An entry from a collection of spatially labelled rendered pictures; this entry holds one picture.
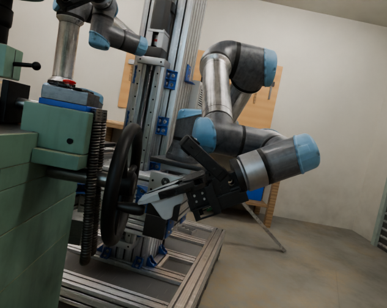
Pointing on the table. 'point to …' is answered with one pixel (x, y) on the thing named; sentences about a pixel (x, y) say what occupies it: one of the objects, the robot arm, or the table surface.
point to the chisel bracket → (3, 62)
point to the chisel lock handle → (28, 65)
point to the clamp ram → (13, 101)
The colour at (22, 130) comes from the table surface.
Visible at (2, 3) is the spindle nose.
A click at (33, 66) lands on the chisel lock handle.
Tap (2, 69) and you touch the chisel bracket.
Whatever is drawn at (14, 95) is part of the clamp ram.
